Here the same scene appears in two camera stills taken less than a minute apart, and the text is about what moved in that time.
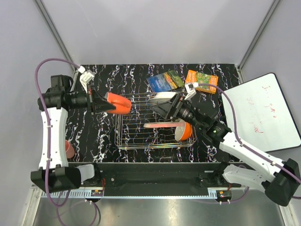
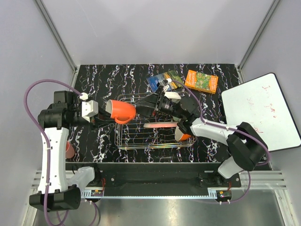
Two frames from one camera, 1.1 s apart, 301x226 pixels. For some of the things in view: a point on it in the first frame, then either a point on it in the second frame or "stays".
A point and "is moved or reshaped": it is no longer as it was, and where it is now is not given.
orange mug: [122, 103] is moved or reshaped
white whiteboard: [265, 122] stays
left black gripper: [104, 107] → [104, 115]
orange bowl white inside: [183, 133] stays
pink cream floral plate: [175, 124] stays
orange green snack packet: [194, 76] stays
